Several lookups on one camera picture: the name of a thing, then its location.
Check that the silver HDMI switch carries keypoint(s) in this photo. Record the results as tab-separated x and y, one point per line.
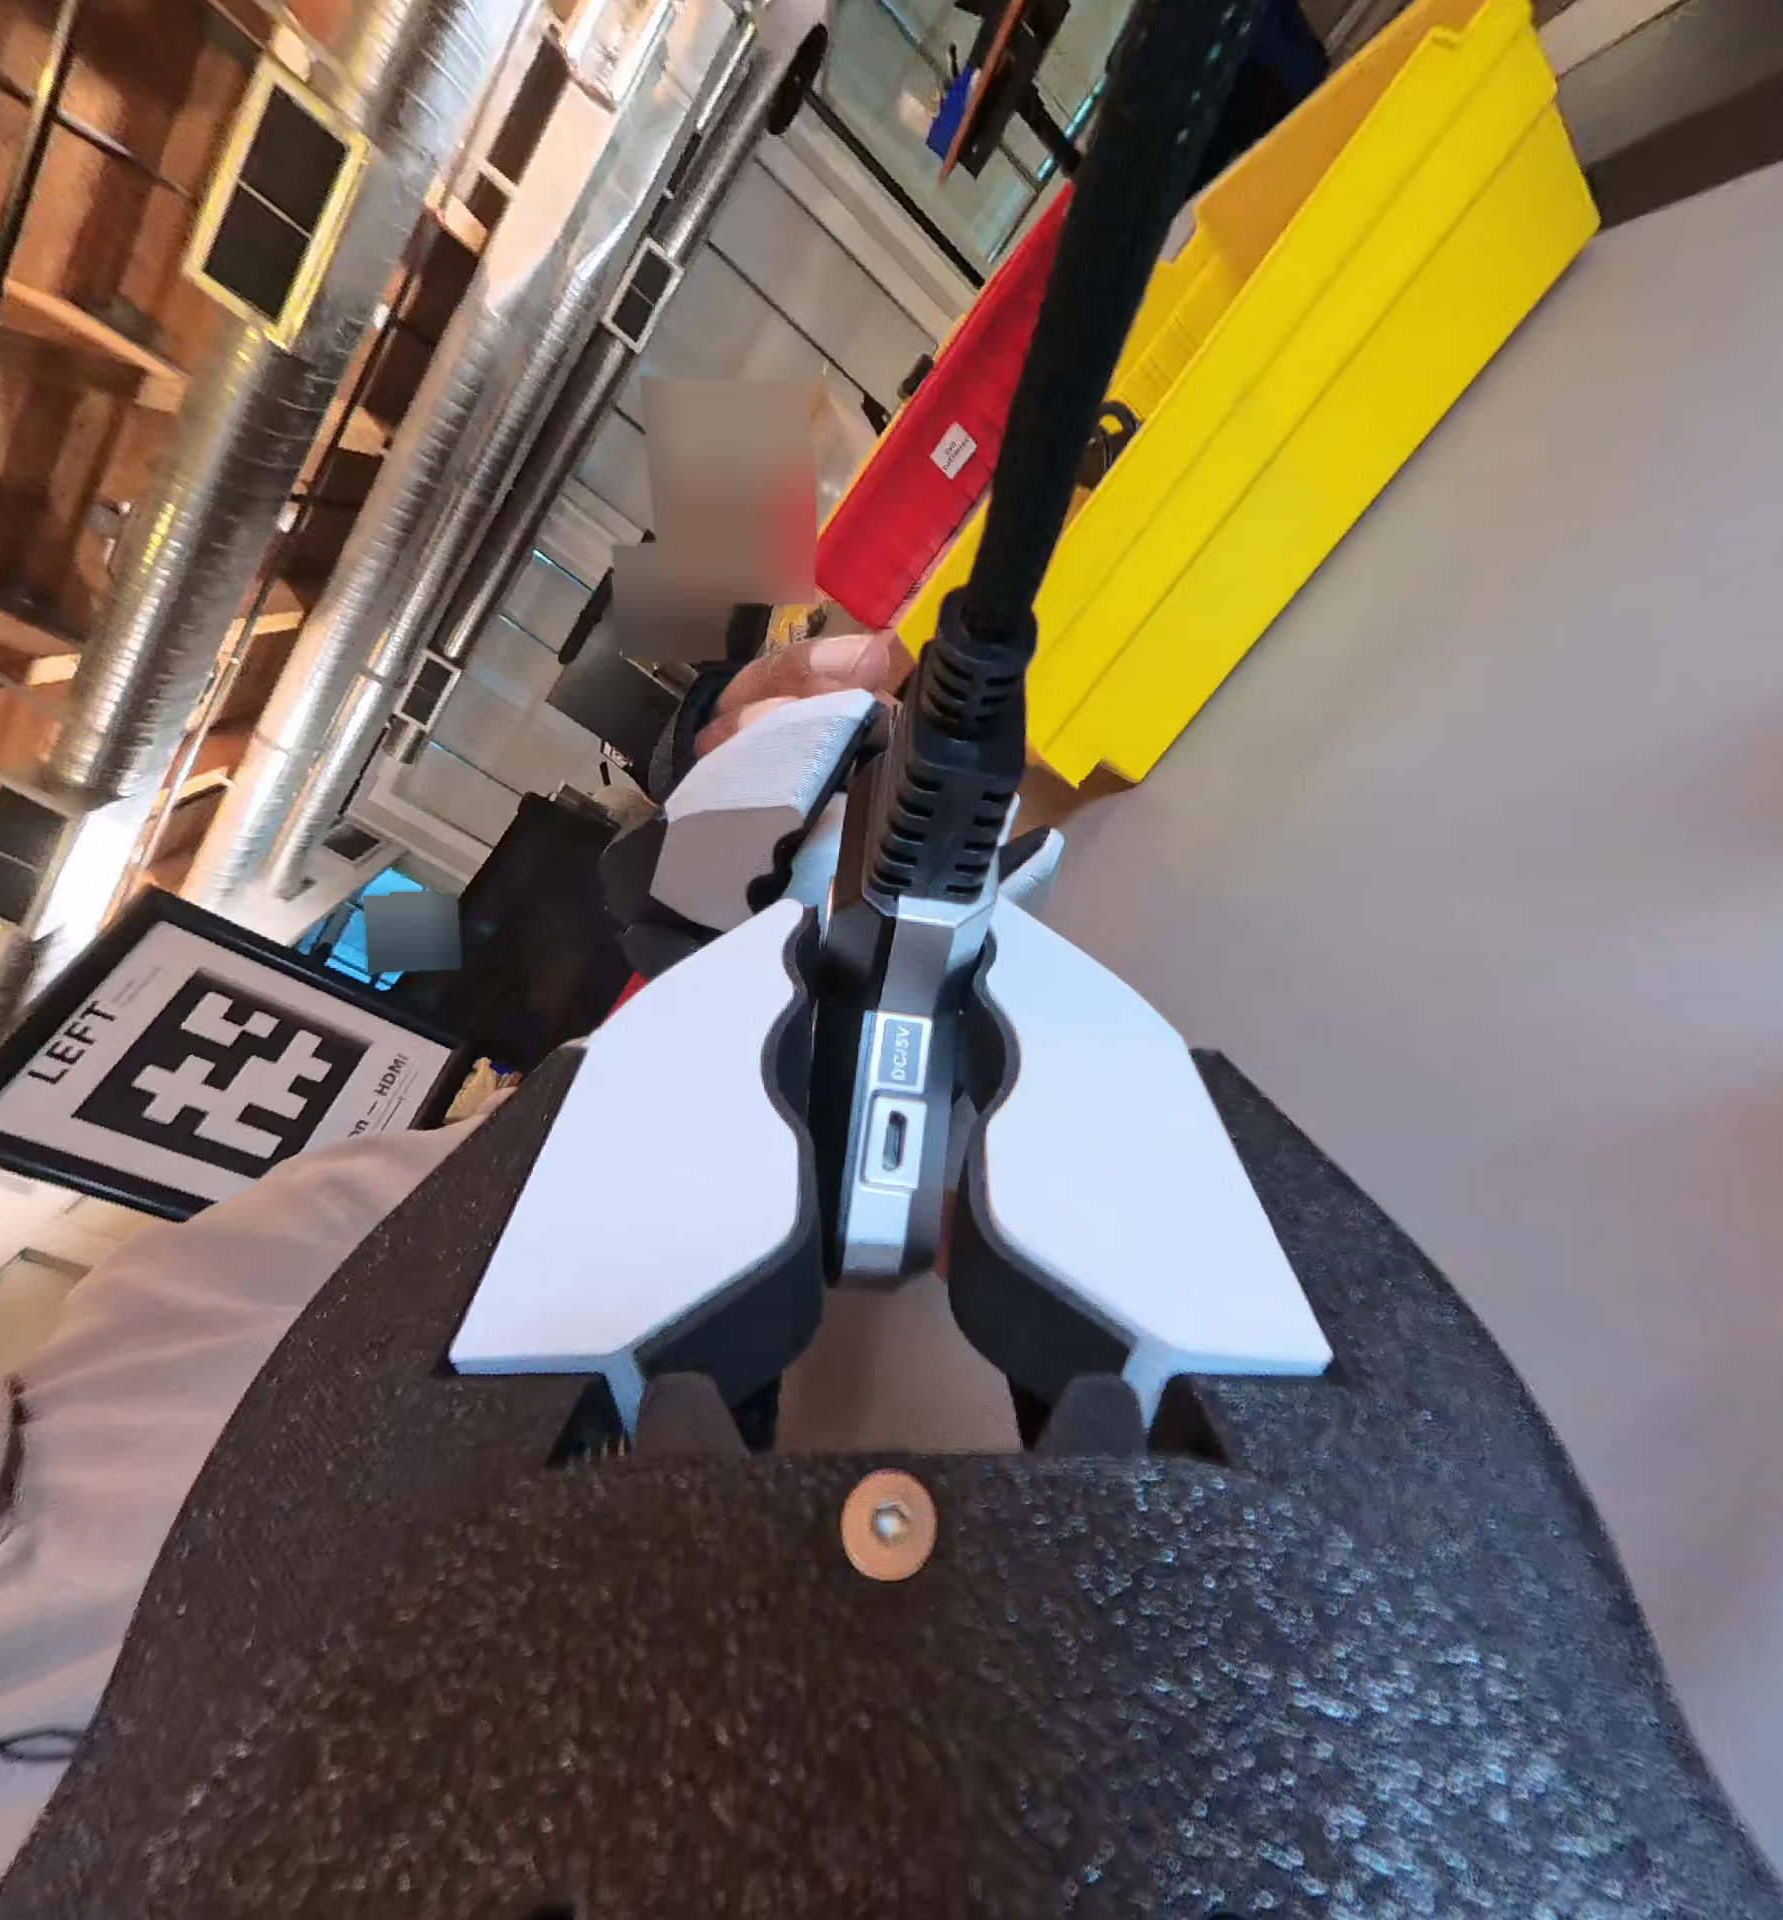
907	1215

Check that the square vent grille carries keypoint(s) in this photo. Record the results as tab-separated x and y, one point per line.
275	204
21	854
647	291

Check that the person's left hand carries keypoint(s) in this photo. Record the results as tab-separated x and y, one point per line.
807	675

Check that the large silver round duct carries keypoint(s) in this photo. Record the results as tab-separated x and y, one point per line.
216	495

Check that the red plastic bin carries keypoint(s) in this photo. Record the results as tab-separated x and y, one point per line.
920	495

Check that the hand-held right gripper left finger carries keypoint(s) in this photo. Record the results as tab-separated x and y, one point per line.
635	1170

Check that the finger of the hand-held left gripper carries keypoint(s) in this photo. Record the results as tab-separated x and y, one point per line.
1038	867
771	764

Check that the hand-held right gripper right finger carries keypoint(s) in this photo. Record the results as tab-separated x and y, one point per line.
1130	1186

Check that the yellow plastic bin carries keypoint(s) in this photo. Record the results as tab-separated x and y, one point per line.
1280	373

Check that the slim silver round duct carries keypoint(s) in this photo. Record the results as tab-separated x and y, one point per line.
456	436

